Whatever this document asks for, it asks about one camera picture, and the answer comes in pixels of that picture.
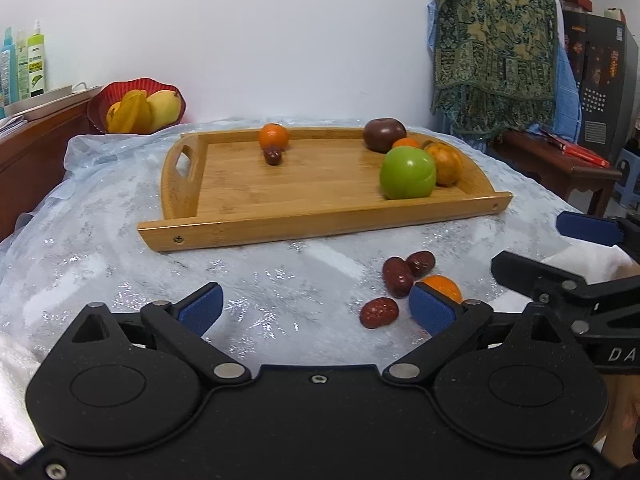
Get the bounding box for small mandarin front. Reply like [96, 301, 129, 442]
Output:
[422, 275, 463, 304]

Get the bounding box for small mandarin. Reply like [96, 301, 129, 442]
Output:
[392, 136, 421, 148]
[422, 275, 463, 304]

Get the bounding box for red jujube date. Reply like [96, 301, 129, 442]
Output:
[359, 297, 399, 330]
[262, 146, 283, 166]
[406, 250, 436, 280]
[382, 257, 414, 298]

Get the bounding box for large dull orange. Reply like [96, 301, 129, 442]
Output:
[424, 142, 463, 188]

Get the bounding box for green apple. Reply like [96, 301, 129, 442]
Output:
[378, 146, 436, 200]

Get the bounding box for dark purple plum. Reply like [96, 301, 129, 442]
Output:
[362, 118, 407, 154]

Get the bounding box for orange mandarin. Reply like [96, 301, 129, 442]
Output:
[258, 122, 290, 151]

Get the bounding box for person right hand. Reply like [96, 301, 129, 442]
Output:
[597, 375, 639, 467]

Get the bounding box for white towel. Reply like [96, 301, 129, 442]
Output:
[542, 240, 640, 284]

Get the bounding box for red book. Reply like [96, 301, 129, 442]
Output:
[539, 130, 611, 169]

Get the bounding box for small wooden side table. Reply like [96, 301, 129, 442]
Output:
[492, 131, 622, 217]

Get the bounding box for white snowflake tablecloth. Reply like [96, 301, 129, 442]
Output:
[1, 131, 575, 462]

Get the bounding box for bamboo serving tray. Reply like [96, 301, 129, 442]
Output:
[138, 127, 512, 252]

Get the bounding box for black patterned cabinet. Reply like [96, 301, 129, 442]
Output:
[563, 10, 639, 162]

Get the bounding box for yellow starfruit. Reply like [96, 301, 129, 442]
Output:
[106, 90, 151, 134]

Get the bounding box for yellow mango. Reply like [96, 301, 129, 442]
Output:
[146, 89, 182, 132]

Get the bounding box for wooden cabinet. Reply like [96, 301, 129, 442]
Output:
[0, 88, 99, 238]

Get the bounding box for red fruit bowl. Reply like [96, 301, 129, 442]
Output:
[88, 78, 186, 134]

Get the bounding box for green patterned fringed shawl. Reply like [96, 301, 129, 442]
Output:
[433, 0, 558, 141]

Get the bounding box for papers on cabinet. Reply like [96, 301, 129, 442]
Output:
[0, 115, 27, 139]

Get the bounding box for white rectangular tray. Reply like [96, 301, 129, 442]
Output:
[4, 86, 73, 122]

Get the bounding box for teal spray bottle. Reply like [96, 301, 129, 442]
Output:
[0, 26, 18, 106]

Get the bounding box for green spray bottle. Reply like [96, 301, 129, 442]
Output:
[27, 21, 47, 96]

